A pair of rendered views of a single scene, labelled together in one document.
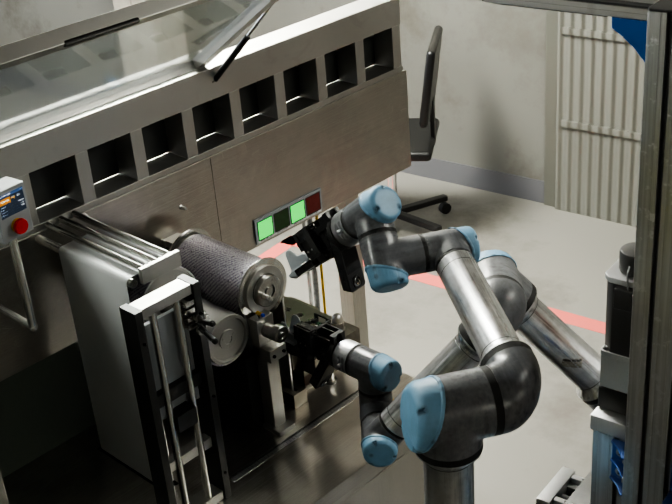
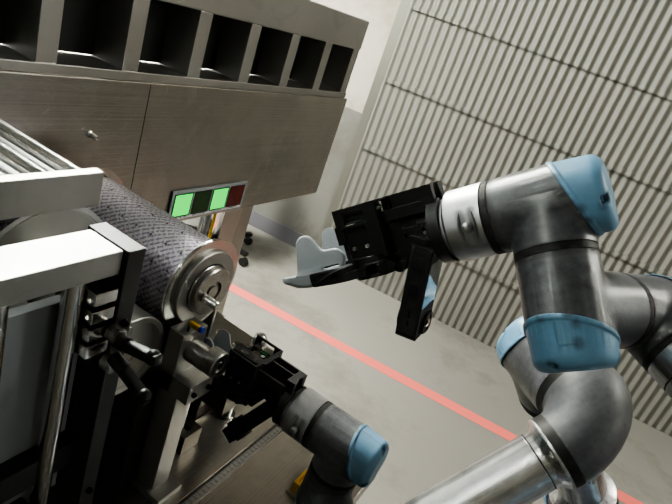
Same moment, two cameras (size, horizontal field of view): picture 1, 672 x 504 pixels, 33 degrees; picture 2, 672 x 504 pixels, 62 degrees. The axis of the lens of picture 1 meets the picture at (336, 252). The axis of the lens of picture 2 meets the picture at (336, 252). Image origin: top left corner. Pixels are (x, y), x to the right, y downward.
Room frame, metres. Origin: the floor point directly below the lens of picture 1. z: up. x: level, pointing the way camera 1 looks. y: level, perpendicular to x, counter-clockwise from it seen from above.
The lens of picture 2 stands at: (1.53, 0.30, 1.66)
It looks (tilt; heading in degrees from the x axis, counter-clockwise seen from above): 22 degrees down; 337
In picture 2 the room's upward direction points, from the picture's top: 20 degrees clockwise
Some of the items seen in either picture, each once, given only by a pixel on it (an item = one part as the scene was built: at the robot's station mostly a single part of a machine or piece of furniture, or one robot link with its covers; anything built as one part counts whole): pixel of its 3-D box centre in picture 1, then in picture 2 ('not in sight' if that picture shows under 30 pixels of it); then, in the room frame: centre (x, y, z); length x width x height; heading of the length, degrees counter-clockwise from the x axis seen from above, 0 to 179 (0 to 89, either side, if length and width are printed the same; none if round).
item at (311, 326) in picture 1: (322, 342); (263, 381); (2.20, 0.05, 1.12); 0.12 x 0.08 x 0.09; 44
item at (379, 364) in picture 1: (374, 369); (346, 446); (2.08, -0.06, 1.11); 0.11 x 0.08 x 0.09; 44
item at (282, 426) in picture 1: (273, 374); (176, 416); (2.18, 0.17, 1.05); 0.06 x 0.05 x 0.31; 44
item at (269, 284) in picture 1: (266, 290); (208, 288); (2.23, 0.16, 1.25); 0.07 x 0.02 x 0.07; 134
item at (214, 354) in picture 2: (279, 333); (214, 362); (2.15, 0.14, 1.18); 0.04 x 0.02 x 0.04; 134
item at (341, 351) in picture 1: (347, 357); (302, 415); (2.14, -0.01, 1.11); 0.08 x 0.05 x 0.08; 134
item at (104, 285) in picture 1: (108, 361); not in sight; (2.11, 0.52, 1.17); 0.34 x 0.05 x 0.54; 44
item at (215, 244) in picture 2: (262, 288); (201, 284); (2.24, 0.17, 1.25); 0.15 x 0.01 x 0.15; 134
